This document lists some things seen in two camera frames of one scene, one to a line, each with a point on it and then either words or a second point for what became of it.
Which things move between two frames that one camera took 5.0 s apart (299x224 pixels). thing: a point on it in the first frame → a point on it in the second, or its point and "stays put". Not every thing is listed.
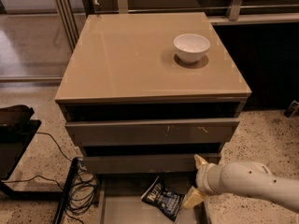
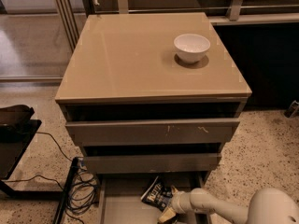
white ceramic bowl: [191, 48] stays put
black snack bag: [163, 199] stays put
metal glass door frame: [39, 28] stays put
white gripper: [202, 177] → [179, 202]
